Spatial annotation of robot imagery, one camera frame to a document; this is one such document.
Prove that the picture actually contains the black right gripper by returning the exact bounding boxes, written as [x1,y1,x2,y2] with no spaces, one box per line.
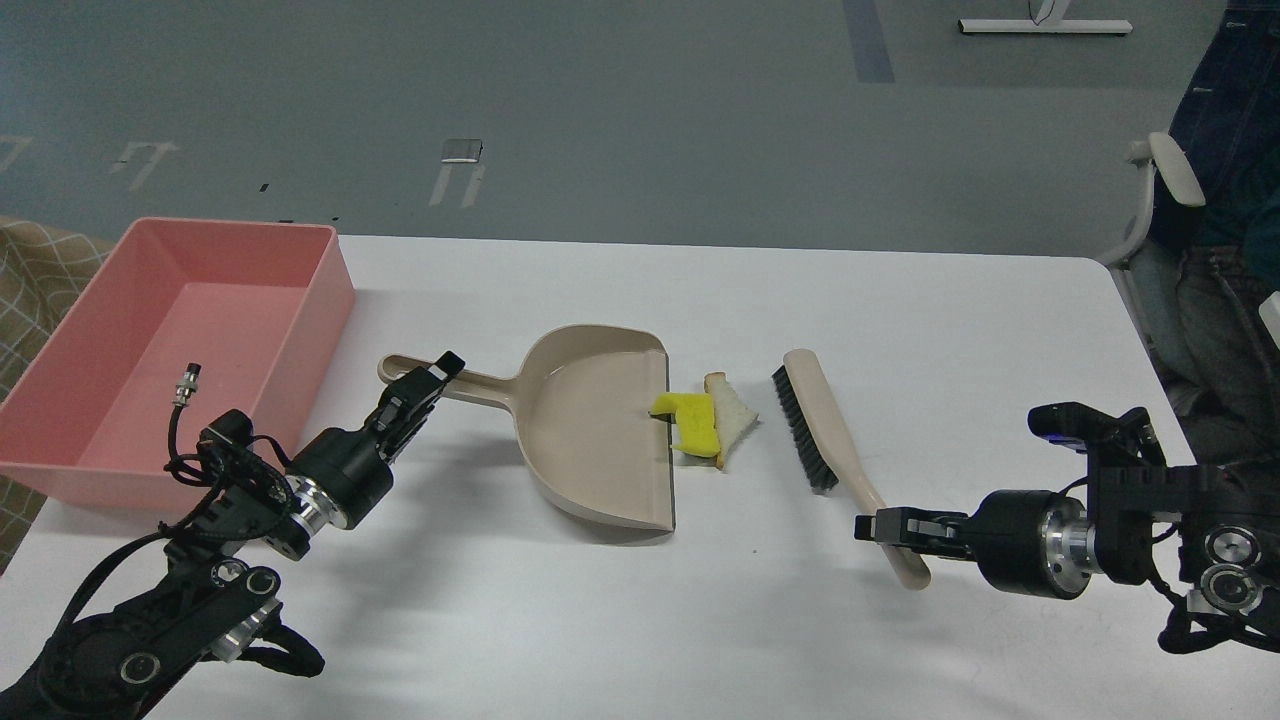
[852,489,1096,600]

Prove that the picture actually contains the beige hand brush black bristles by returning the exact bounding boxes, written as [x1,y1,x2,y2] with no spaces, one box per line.
[771,348,888,530]

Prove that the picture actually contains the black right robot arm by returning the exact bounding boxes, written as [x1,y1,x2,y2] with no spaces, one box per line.
[854,402,1279,653]

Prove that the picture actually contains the beige checkered cloth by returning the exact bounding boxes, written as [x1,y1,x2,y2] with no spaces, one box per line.
[0,214,114,571]

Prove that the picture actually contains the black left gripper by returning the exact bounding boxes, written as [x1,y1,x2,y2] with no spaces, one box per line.
[287,351,466,530]

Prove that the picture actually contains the white office chair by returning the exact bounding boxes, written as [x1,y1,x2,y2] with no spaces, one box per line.
[1098,132,1277,366]

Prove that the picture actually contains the silver floor socket plate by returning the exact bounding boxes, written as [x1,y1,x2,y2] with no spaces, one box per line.
[440,138,484,165]

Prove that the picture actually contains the pink plastic bin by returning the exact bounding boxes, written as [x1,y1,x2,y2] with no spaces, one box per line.
[1,218,356,514]

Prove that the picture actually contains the person in dark clothes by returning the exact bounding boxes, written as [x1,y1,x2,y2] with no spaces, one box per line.
[1138,1,1277,465]

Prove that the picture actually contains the white bread slice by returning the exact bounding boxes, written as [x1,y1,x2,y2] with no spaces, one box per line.
[703,372,759,471]

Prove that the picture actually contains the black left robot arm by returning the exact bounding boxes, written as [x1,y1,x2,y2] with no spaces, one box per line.
[3,352,465,719]

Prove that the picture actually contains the beige plastic dustpan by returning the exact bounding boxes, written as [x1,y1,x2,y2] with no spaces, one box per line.
[378,323,677,532]

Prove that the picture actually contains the yellow sponge piece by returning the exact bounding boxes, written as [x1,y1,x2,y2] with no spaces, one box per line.
[649,392,721,457]

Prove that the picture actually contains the white desk leg base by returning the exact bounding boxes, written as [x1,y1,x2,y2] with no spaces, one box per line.
[957,1,1134,37]

